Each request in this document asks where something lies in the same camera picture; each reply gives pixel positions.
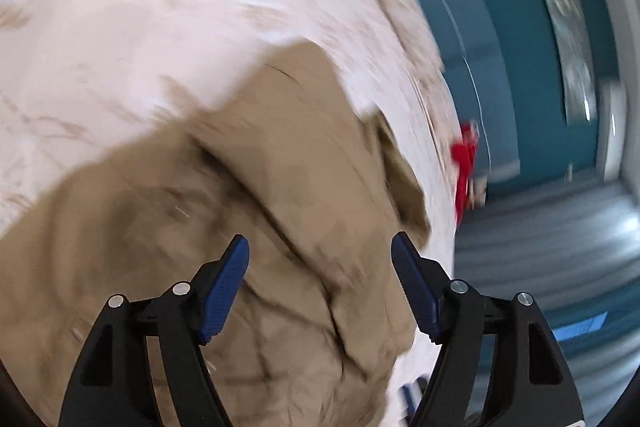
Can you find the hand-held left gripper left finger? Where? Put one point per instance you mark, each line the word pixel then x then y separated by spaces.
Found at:
pixel 225 292

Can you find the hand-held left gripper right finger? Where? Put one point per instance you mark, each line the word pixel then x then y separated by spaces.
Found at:
pixel 415 287

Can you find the tan puffer jacket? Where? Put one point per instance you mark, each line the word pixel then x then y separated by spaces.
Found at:
pixel 240 187

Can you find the grey curtain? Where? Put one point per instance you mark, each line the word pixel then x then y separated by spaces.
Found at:
pixel 540 247

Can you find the red cloth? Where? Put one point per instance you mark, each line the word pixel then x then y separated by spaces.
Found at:
pixel 465 157

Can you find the white floral bedspread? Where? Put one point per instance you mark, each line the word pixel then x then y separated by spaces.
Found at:
pixel 150 32

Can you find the blue padded headboard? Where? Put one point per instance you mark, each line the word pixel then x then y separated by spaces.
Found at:
pixel 450 7

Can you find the framed wall picture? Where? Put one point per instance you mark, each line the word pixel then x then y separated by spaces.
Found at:
pixel 565 22

